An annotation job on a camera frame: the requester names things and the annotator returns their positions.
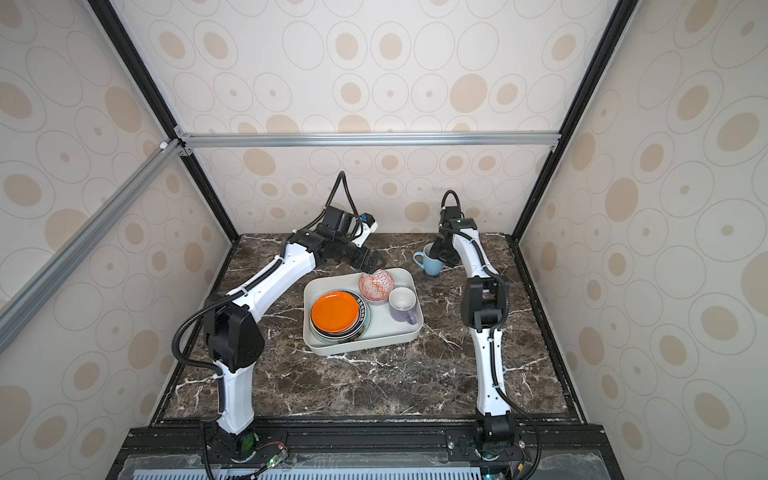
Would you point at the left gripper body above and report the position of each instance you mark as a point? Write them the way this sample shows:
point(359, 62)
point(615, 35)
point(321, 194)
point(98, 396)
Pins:
point(351, 255)

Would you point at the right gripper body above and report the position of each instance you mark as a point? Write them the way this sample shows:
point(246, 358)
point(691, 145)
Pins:
point(446, 251)

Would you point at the light blue mug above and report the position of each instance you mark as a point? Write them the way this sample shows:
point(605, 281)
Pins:
point(431, 265)

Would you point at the purple bowl patterned inside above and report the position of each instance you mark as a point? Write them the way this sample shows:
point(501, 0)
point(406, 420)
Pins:
point(376, 287)

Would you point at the orange bowl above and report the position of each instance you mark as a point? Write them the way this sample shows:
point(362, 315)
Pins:
point(335, 313)

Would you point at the black round plate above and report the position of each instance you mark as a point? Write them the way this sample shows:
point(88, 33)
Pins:
point(351, 330)

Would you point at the mint green flower plate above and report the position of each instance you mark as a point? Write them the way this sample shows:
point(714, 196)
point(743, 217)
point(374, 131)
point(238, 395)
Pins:
point(366, 318)

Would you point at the purple mug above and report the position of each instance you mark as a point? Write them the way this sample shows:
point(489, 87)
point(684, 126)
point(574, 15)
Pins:
point(402, 305)

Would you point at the white plastic bin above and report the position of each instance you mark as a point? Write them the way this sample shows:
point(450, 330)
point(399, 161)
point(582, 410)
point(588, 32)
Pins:
point(380, 329)

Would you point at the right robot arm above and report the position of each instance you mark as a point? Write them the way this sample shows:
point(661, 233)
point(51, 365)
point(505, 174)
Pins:
point(484, 306)

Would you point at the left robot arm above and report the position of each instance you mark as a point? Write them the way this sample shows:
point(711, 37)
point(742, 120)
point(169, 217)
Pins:
point(230, 322)

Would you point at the horizontal aluminium rail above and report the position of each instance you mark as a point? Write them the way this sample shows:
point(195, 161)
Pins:
point(377, 139)

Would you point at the black frame post right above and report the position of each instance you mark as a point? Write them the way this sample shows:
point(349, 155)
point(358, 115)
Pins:
point(605, 49)

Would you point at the black frame post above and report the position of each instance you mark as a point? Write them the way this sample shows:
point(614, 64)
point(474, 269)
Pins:
point(605, 49)
point(107, 17)

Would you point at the black frame post left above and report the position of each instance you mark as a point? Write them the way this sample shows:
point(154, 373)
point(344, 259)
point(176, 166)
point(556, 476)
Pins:
point(107, 17)

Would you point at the left diagonal aluminium rail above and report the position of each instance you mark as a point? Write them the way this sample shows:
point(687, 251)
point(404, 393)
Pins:
point(21, 309)

